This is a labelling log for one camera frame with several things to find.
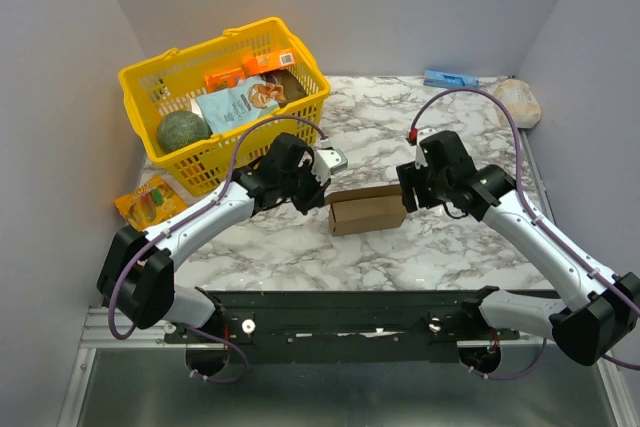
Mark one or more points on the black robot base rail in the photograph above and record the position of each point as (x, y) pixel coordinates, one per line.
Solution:
(340, 327)

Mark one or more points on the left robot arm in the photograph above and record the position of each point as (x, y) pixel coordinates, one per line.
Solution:
(138, 275)

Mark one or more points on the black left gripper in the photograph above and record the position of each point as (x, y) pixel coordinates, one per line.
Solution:
(305, 206)

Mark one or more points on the white bagged bread loaf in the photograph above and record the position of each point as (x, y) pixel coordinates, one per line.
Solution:
(519, 100)

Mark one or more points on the blue flat box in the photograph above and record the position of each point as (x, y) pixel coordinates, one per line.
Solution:
(447, 80)

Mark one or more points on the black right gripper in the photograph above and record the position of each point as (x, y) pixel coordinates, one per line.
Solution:
(411, 184)

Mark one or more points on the brown cardboard box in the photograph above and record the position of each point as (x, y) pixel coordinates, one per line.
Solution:
(365, 210)

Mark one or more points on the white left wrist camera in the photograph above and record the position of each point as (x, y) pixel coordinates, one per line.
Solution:
(328, 162)

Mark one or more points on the yellow plastic shopping basket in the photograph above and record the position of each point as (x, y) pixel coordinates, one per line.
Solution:
(172, 81)

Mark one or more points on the orange gummy candy bag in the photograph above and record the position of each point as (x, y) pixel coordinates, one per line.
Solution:
(150, 204)

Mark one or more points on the green melon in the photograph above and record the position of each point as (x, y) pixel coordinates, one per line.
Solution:
(180, 129)

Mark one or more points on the light blue cassava chips bag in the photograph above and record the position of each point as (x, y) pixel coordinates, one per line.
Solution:
(248, 101)

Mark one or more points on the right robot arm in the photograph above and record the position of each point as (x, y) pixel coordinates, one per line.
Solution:
(594, 308)

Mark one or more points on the orange scrub mommy box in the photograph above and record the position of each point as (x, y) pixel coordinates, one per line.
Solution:
(223, 80)

